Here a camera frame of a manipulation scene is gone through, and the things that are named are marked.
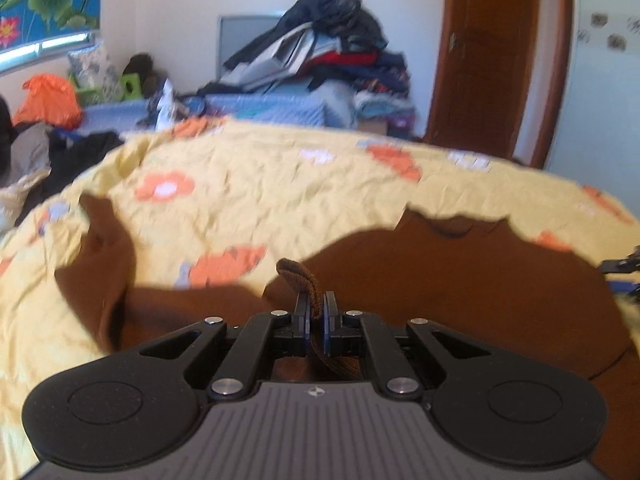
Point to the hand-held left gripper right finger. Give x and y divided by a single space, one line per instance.
330 322

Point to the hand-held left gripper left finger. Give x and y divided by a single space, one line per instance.
302 322

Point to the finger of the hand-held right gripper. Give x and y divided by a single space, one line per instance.
627 291
622 263

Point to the brown knit garment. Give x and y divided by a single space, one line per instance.
450 280

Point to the pile of clothes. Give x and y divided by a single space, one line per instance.
330 50

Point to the yellow floral bedsheet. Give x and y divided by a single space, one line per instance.
280 195

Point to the light blue mattress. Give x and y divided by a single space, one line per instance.
280 107

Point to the brown wooden door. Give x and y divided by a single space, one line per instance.
490 50

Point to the white blue plastic bag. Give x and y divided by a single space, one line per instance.
165 105

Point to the black cloth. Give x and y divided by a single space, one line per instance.
85 152

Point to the grey flat screen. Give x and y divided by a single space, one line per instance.
240 40

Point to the green box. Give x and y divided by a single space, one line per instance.
132 86

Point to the dark plush toy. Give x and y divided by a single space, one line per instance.
142 65

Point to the grey cloth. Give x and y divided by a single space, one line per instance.
30 152

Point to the floral pillow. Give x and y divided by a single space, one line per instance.
95 72

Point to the orange plastic bag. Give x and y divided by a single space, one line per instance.
47 100

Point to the flower wall sticker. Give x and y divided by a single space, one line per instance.
582 35
616 40
595 19

